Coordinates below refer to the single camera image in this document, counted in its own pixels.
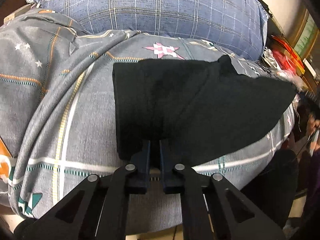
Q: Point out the framed painting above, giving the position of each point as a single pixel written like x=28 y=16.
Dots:
x=304 y=34

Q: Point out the blue plaid pillow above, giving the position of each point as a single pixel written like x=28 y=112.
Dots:
x=238 y=25

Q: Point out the black pants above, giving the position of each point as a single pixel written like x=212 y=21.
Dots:
x=204 y=110

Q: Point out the red packaging pile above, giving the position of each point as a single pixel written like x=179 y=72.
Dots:
x=286 y=56

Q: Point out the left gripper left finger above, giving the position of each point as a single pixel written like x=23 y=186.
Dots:
x=97 y=208

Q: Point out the grey patterned bed quilt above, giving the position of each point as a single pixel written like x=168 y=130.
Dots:
x=58 y=121

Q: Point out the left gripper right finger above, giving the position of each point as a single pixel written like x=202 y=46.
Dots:
x=212 y=207

